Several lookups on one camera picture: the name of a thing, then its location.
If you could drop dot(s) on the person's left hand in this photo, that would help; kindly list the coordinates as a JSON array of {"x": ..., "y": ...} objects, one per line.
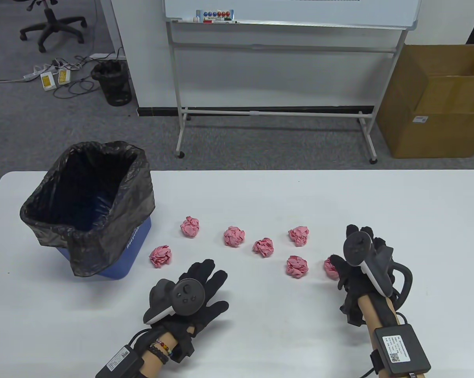
[{"x": 215, "y": 289}]

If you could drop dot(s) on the person's right hand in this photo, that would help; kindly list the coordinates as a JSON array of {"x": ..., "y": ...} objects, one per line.
[{"x": 351, "y": 283}]

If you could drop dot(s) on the pink paper ball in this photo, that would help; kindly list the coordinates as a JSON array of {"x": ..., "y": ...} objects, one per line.
[{"x": 330, "y": 269}]

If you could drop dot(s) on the blue recycling bin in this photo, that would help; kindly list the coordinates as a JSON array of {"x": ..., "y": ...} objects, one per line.
[{"x": 136, "y": 244}]

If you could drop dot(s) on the person's right forearm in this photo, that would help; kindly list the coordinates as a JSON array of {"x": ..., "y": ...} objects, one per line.
[{"x": 372, "y": 311}]

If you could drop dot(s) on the black white motion controller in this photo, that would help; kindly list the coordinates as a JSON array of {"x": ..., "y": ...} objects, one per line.
[
  {"x": 356, "y": 248},
  {"x": 187, "y": 296}
]

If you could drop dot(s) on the black labelled sensor box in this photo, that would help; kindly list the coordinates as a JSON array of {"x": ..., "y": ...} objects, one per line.
[
  {"x": 120, "y": 360},
  {"x": 402, "y": 350}
]

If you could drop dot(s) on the large brown cardboard box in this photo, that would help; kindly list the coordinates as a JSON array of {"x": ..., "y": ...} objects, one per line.
[{"x": 437, "y": 134}]

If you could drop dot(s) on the black mesh wastebasket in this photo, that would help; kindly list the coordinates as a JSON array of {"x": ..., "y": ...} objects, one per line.
[{"x": 113, "y": 84}]

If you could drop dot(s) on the white yellow power adapter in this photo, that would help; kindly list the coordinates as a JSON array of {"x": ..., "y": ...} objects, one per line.
[
  {"x": 64, "y": 76},
  {"x": 48, "y": 82}
]

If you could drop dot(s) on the black whiteboard marker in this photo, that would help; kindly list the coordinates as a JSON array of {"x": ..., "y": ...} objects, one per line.
[{"x": 225, "y": 22}]

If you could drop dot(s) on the box of coloured magnets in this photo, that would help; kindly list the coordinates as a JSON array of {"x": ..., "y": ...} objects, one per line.
[{"x": 215, "y": 15}]

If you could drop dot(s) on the white rolling whiteboard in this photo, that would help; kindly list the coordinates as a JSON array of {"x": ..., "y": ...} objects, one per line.
[{"x": 299, "y": 12}]

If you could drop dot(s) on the white power strip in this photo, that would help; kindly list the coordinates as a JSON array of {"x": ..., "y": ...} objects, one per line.
[{"x": 34, "y": 73}]

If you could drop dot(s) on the office chair base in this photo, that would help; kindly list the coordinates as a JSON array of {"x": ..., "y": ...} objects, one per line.
[{"x": 48, "y": 19}]

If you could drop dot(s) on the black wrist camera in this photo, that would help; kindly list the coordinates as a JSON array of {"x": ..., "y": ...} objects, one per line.
[{"x": 181, "y": 348}]

